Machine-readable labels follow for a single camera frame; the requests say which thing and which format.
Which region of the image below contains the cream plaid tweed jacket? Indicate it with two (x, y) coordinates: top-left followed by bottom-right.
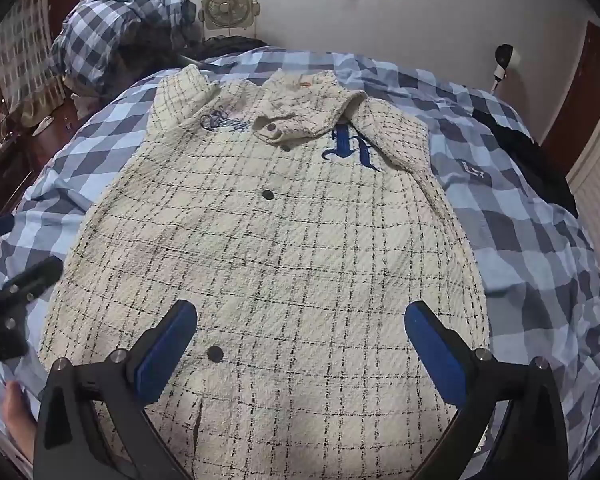
(38, 66), (488, 479)

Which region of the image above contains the black clothing pile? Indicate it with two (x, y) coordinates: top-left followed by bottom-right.
(472, 108), (579, 218)

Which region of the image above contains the person's left hand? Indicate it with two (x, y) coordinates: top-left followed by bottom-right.
(3, 382), (36, 463)

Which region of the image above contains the blue checkered bed sheet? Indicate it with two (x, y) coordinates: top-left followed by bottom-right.
(0, 48), (600, 479)

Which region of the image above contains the rumpled blue checkered quilt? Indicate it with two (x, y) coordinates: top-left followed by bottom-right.
(50, 0), (201, 98)

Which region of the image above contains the beige box fan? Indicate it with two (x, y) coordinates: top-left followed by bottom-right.
(198, 0), (261, 30)

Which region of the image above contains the dark red door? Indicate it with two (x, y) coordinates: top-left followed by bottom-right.
(542, 22), (600, 177)

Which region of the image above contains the white wall lamp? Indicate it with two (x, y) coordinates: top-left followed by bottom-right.
(490, 44), (514, 94)

